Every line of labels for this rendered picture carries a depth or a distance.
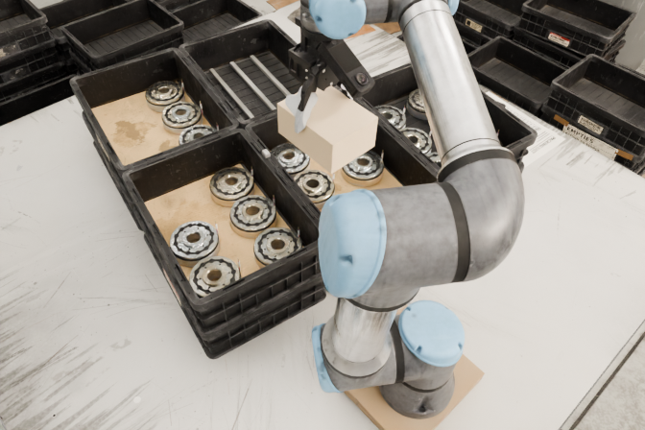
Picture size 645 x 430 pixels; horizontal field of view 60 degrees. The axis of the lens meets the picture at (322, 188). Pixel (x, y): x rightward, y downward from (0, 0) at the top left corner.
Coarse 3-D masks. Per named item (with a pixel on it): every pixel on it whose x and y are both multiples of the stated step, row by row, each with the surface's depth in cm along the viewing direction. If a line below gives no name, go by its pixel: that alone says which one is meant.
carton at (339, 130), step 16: (320, 96) 111; (336, 96) 111; (288, 112) 107; (320, 112) 107; (336, 112) 107; (352, 112) 108; (368, 112) 108; (288, 128) 110; (320, 128) 104; (336, 128) 104; (352, 128) 104; (368, 128) 106; (304, 144) 109; (320, 144) 104; (336, 144) 102; (352, 144) 106; (368, 144) 110; (320, 160) 107; (336, 160) 105
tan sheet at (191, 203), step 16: (176, 192) 131; (192, 192) 131; (208, 192) 131; (256, 192) 132; (160, 208) 128; (176, 208) 128; (192, 208) 128; (208, 208) 128; (224, 208) 128; (160, 224) 125; (176, 224) 125; (224, 224) 125; (224, 240) 122; (240, 240) 122; (240, 256) 119; (240, 272) 116
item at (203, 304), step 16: (208, 144) 129; (256, 144) 129; (160, 160) 124; (128, 176) 121; (288, 192) 119; (144, 208) 114; (304, 208) 117; (160, 240) 109; (288, 256) 107; (304, 256) 108; (176, 272) 104; (256, 272) 104; (272, 272) 105; (192, 288) 102; (224, 288) 102; (240, 288) 103; (192, 304) 100; (208, 304) 100
